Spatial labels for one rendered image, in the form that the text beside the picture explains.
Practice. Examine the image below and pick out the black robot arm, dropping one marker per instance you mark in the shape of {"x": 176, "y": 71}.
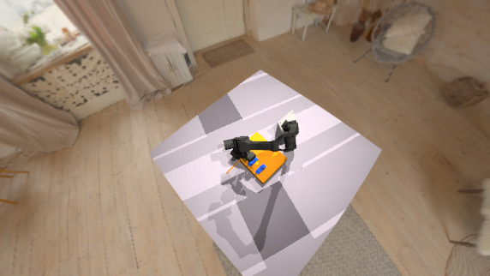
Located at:
{"x": 242, "y": 144}

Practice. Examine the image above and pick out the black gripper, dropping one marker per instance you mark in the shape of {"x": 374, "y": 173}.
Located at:
{"x": 249, "y": 156}

